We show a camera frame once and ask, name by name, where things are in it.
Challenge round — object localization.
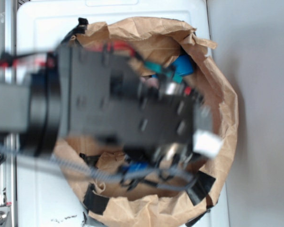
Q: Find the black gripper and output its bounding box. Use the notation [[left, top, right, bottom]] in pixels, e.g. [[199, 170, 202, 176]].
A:
[[108, 70, 222, 166]]

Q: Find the pink plush bunny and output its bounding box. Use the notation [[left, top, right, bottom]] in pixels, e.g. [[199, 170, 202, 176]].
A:
[[140, 77, 159, 88]]

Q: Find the blue flat block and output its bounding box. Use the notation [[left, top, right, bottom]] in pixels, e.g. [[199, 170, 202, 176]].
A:
[[151, 53, 195, 82]]

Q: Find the white plastic bin lid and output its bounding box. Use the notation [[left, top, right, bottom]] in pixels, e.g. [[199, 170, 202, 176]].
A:
[[15, 0, 231, 227]]

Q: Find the brown paper bag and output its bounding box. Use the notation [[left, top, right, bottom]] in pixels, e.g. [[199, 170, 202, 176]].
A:
[[53, 17, 238, 227]]

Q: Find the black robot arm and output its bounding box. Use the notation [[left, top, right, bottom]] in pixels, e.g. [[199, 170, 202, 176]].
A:
[[0, 46, 223, 164]]

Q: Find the aluminium frame rail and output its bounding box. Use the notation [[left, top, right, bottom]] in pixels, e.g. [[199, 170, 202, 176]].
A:
[[0, 0, 17, 227]]

